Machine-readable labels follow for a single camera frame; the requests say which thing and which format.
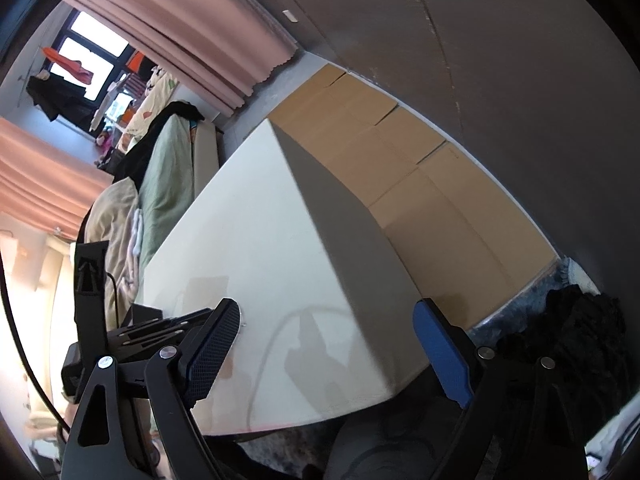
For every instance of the flat brown cardboard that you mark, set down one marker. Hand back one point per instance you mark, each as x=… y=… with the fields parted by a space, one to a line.
x=440 y=200

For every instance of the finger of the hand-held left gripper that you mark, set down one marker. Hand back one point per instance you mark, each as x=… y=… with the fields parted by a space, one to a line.
x=150 y=335

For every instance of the dark-framed window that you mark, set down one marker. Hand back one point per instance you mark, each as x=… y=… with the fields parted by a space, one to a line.
x=85 y=27

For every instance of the orange hanging garment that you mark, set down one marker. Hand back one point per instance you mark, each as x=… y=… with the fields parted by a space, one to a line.
x=70 y=65

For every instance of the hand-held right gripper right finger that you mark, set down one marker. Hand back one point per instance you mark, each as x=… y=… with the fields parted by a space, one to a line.
x=442 y=355

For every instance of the cartoon printed blanket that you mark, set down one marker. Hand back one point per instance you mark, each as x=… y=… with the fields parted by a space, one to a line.
x=150 y=105

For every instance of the black cloth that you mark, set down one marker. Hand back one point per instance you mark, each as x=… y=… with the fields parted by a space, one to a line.
x=170 y=110

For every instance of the black crumpled clothing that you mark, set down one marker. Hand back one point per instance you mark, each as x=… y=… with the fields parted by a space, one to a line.
x=575 y=330

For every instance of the white square table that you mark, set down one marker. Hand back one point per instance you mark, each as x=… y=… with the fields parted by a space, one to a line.
x=280 y=240

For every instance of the beige duvet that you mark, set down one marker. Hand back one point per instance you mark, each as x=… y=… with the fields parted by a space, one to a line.
x=112 y=220

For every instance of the black hanging garment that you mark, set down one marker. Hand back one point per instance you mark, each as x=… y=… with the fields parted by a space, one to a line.
x=50 y=95

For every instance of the dark grey rug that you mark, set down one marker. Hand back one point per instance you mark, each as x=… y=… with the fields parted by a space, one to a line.
x=280 y=447

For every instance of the pink curtain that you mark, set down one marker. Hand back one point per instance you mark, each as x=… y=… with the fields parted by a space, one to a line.
x=40 y=180
x=200 y=25

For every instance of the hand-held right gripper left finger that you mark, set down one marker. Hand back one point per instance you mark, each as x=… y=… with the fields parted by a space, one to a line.
x=210 y=355

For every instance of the white pink cloth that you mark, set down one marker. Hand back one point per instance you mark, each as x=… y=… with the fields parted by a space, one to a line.
x=136 y=232

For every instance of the beige bed frame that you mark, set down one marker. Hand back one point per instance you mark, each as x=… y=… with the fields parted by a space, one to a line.
x=205 y=160

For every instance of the green bed sheet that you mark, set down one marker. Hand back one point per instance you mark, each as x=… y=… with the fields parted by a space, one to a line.
x=167 y=185

